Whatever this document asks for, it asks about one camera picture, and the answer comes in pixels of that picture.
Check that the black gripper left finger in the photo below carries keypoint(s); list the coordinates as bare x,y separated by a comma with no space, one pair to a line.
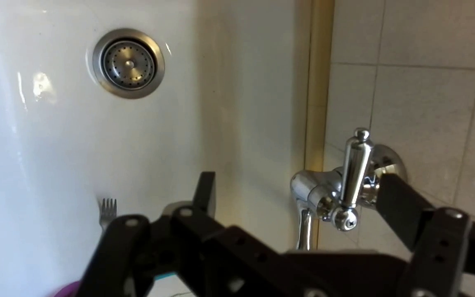
139,252

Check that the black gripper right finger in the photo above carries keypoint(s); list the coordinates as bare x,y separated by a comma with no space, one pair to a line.
440,247

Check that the chrome faucet body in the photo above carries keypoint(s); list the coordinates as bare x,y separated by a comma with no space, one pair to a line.
310,191

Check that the silver metal fork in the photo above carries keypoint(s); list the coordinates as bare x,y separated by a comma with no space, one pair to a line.
107,211

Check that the purple plastic cup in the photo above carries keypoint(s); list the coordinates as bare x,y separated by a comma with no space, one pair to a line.
68,289

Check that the white ceramic sink basin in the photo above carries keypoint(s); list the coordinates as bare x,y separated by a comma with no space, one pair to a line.
193,125

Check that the metal sink drain strainer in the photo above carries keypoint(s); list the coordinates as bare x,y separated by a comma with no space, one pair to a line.
129,62

